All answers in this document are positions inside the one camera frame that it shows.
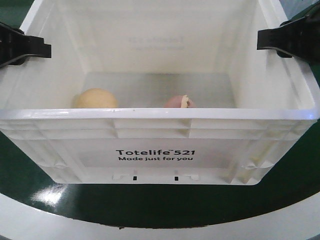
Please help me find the cream bread roll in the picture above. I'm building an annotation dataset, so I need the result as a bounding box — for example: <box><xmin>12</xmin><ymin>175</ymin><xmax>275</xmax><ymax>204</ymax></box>
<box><xmin>73</xmin><ymin>88</ymin><xmax>118</xmax><ymax>109</ymax></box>

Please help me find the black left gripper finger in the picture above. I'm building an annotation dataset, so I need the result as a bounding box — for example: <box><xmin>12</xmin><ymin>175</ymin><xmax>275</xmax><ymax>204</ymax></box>
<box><xmin>0</xmin><ymin>23</ymin><xmax>52</xmax><ymax>68</ymax></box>

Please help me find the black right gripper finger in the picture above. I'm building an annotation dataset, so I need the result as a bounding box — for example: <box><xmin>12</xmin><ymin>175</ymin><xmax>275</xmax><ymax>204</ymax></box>
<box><xmin>256</xmin><ymin>9</ymin><xmax>320</xmax><ymax>64</ymax></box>

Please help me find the white plastic Totelife tote box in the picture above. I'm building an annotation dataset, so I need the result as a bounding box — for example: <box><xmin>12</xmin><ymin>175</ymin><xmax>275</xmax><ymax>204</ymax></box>
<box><xmin>0</xmin><ymin>0</ymin><xmax>320</xmax><ymax>185</ymax></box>

